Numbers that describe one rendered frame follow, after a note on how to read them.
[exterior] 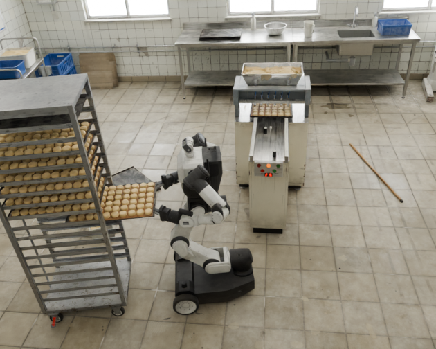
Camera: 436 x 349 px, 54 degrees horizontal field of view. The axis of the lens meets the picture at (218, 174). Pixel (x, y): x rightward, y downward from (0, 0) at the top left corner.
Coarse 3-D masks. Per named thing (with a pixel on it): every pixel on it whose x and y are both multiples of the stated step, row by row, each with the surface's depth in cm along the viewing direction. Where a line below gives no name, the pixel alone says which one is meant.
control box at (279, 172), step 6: (258, 162) 355; (264, 162) 354; (270, 162) 354; (276, 162) 353; (282, 162) 353; (258, 168) 358; (264, 168) 357; (270, 168) 356; (276, 168) 356; (282, 168) 355; (258, 174) 362; (264, 174) 360; (276, 174) 359; (282, 174) 359
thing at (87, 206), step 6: (102, 180) 308; (102, 186) 303; (66, 204) 286; (72, 204) 288; (78, 204) 284; (84, 204) 284; (90, 204) 283; (18, 210) 283; (24, 210) 282; (30, 210) 282; (36, 210) 282; (42, 210) 281; (48, 210) 281; (54, 210) 283; (60, 210) 281; (66, 210) 281; (72, 210) 283; (78, 210) 282; (12, 216) 281
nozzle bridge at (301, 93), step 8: (240, 80) 414; (304, 80) 405; (240, 88) 399; (248, 88) 398; (256, 88) 397; (264, 88) 396; (272, 88) 395; (280, 88) 394; (288, 88) 393; (296, 88) 392; (304, 88) 391; (240, 96) 410; (248, 96) 409; (256, 96) 408; (264, 96) 407; (272, 96) 406; (296, 96) 403; (304, 96) 402; (304, 112) 418
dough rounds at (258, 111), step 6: (252, 108) 425; (258, 108) 424; (264, 108) 424; (270, 108) 418; (276, 108) 418; (282, 108) 417; (288, 108) 416; (252, 114) 414; (258, 114) 413; (264, 114) 412; (270, 114) 409; (276, 114) 408; (282, 114) 406; (288, 114) 405
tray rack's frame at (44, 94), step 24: (0, 96) 249; (24, 96) 247; (48, 96) 245; (72, 96) 243; (0, 216) 272; (48, 240) 345; (24, 264) 296; (96, 264) 364; (120, 264) 362; (96, 288) 342; (48, 312) 327; (120, 312) 332
